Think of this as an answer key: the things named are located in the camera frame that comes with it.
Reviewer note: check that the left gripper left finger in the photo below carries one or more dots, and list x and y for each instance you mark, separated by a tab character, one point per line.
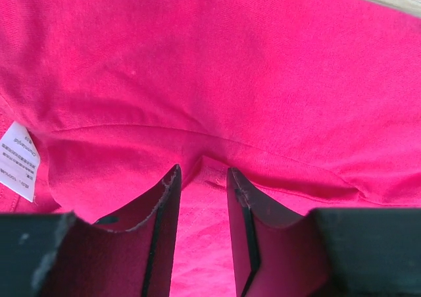
130	252

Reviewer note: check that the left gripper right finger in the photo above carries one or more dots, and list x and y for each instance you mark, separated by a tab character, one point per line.
276	251

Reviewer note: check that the red t shirt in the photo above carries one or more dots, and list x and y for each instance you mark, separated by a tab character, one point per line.
317	102

